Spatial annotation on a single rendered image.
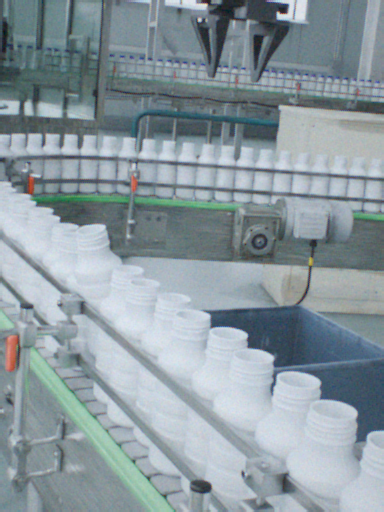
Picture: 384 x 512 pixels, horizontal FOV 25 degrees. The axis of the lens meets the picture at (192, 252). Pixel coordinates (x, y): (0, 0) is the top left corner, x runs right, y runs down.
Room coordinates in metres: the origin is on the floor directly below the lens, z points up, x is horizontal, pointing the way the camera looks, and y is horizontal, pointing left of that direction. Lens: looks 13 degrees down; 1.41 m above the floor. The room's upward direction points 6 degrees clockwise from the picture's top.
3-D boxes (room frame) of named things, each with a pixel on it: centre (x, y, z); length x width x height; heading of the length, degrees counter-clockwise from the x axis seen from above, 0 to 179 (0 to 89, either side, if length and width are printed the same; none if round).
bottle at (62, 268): (1.13, 0.16, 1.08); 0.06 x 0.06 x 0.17
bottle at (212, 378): (0.77, -0.04, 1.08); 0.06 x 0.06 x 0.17
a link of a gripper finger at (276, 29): (1.10, -0.05, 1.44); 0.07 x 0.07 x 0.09; 29
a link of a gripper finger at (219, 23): (1.08, -0.01, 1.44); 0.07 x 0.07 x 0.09; 29
